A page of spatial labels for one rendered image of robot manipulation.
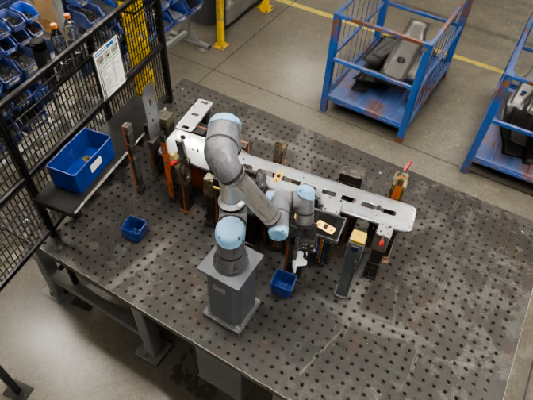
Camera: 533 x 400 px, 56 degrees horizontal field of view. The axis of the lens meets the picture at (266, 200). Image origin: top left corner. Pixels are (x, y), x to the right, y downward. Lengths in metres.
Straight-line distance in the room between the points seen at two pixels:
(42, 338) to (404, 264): 2.17
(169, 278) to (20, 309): 1.26
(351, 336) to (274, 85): 3.00
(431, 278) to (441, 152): 1.95
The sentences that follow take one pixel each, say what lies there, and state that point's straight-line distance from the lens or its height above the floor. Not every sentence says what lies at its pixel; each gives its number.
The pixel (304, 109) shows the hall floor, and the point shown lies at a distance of 4.62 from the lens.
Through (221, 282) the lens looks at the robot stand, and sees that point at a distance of 2.06.
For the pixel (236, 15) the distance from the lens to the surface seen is 5.54.
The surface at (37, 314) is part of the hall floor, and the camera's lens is 3.48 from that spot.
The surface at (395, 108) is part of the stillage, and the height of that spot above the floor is 0.17.
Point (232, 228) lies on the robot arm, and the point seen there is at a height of 1.33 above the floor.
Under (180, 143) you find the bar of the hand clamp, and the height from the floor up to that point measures 1.20.
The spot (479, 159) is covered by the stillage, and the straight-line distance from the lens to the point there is 4.26.
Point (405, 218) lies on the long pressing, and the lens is 2.51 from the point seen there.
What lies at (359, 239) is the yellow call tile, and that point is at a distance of 2.16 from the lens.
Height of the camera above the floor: 2.85
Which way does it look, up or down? 49 degrees down
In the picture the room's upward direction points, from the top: 3 degrees clockwise
